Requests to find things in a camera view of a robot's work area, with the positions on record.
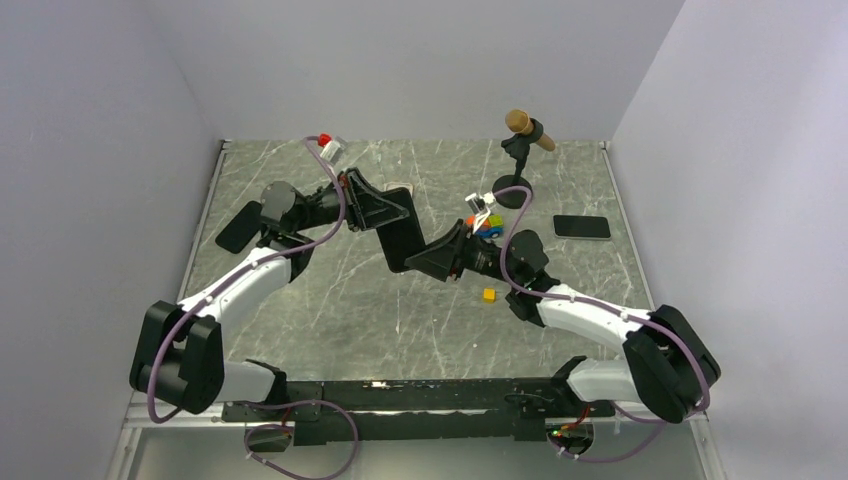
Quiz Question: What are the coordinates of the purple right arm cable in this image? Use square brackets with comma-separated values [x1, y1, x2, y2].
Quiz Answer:
[493, 185, 711, 465]

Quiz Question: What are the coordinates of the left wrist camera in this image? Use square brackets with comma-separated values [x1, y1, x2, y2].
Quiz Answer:
[317, 133, 348, 165]

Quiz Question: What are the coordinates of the orange blue toy car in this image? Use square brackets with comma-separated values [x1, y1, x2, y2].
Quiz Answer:
[465, 214, 504, 239]

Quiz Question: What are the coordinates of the beige phone case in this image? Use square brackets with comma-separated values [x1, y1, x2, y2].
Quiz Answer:
[384, 182, 414, 195]

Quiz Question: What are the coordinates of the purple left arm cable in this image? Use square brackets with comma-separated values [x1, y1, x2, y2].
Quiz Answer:
[146, 135, 362, 480]

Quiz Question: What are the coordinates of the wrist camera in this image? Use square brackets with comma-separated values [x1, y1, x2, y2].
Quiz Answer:
[465, 192, 496, 233]
[317, 133, 348, 165]

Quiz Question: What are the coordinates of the wooden microphone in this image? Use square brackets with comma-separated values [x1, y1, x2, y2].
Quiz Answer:
[505, 109, 556, 152]

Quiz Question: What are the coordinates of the yellow cube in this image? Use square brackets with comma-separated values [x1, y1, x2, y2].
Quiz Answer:
[482, 288, 497, 304]

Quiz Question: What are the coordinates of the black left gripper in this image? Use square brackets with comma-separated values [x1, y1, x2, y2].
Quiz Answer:
[295, 168, 410, 233]

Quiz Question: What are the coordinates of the black phone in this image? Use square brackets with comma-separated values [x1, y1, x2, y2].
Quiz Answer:
[376, 187, 426, 273]
[214, 201, 262, 254]

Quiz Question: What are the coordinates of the black smartphone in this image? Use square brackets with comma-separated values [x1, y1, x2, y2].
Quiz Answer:
[552, 215, 611, 240]

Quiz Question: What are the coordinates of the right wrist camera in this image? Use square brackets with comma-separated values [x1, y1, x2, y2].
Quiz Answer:
[465, 192, 496, 233]

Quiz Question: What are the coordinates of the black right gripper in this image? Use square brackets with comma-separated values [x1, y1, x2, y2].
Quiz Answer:
[406, 218, 522, 286]

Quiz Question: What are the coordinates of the black microphone stand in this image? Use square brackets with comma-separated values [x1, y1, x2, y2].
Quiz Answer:
[492, 133, 533, 192]

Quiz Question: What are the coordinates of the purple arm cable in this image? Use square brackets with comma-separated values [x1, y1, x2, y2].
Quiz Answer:
[493, 185, 711, 465]
[146, 135, 362, 480]

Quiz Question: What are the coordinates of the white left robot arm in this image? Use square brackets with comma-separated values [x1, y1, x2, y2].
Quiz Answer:
[129, 168, 417, 420]

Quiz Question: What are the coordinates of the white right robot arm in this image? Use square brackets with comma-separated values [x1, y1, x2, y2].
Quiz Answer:
[389, 221, 721, 423]

